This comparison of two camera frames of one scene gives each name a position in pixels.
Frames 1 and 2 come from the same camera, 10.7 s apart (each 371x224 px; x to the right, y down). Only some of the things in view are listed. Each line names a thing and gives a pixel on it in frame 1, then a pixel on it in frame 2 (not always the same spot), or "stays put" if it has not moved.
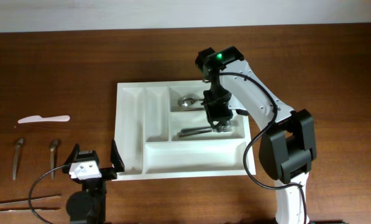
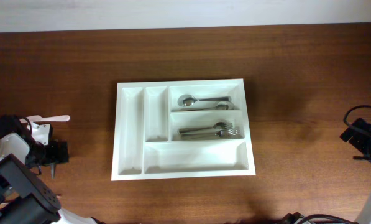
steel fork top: (217, 130) to (227, 132)
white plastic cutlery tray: (163, 133) stays put
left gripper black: (118, 163) to (53, 157)
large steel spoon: (188, 99) stays put
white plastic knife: (37, 118) stays put
